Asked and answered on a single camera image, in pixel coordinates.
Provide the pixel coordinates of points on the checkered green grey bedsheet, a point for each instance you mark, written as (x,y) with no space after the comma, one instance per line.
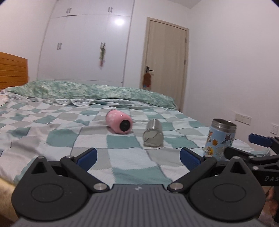
(30,129)

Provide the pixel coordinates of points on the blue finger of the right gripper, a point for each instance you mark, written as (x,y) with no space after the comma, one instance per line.
(230,152)
(260,140)

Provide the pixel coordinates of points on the blue sticker-covered steel cup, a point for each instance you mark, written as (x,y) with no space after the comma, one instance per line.
(221,135)

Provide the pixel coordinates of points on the stainless steel cylinder bottle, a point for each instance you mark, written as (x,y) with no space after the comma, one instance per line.
(153,134)

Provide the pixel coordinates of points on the green floral duvet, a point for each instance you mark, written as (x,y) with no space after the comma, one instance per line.
(70,93)

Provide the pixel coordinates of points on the beige wooden door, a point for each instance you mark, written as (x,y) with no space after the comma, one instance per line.
(165,57)

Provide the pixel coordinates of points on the brown plush toy on handle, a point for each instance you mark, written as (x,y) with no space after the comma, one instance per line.
(146,83)

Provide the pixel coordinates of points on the white wall socket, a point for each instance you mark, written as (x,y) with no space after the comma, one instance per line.
(274,129)
(243,119)

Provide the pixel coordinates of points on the pink ceramic mug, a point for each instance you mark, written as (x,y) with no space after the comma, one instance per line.
(118,121)

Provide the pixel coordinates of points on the orange wooden headboard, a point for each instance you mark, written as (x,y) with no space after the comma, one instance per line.
(14,71)

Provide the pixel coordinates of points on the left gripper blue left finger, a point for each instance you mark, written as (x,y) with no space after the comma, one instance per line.
(76,171)

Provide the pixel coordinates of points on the hanging charm on wardrobe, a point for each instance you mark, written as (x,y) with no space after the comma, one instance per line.
(102,54)

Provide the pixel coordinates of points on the right hand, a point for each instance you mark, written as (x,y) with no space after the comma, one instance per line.
(270,209)

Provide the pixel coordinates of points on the white wardrobe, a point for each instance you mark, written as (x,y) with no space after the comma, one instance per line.
(71,45)

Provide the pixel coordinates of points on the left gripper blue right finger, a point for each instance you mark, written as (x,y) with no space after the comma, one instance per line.
(199,168)

